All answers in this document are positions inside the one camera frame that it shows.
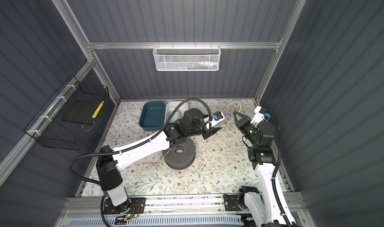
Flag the grey perforated cable spool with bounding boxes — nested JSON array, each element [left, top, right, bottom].
[[162, 138, 196, 170]]

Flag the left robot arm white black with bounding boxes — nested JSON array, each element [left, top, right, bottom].
[[96, 108, 225, 208]]

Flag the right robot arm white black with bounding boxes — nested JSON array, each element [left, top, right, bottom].
[[233, 111, 297, 227]]

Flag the yellow marker pen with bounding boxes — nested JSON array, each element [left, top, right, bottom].
[[92, 101, 104, 119]]

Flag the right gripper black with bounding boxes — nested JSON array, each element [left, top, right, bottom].
[[234, 111, 258, 149]]

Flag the items inside white basket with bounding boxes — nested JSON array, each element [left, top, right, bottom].
[[175, 61, 220, 71]]

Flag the yellow cable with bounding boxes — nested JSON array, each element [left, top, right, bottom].
[[140, 102, 243, 165]]

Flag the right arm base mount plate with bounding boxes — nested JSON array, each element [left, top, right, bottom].
[[223, 194, 249, 212]]

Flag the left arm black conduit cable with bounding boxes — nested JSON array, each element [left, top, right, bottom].
[[68, 98, 213, 227]]

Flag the white mesh wall basket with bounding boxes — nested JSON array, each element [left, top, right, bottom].
[[153, 44, 222, 71]]

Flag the white plastic bin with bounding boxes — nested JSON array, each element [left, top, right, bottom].
[[164, 101, 189, 123]]

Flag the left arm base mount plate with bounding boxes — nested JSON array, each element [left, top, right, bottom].
[[103, 197, 147, 215]]

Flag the black wire wall basket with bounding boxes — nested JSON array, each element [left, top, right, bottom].
[[24, 78, 112, 151]]

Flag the teal plastic bin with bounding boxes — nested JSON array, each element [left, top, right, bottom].
[[139, 101, 166, 132]]

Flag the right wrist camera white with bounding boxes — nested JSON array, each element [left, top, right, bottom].
[[251, 106, 271, 127]]

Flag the white slotted cable duct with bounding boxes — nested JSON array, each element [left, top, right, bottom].
[[67, 214, 244, 227]]

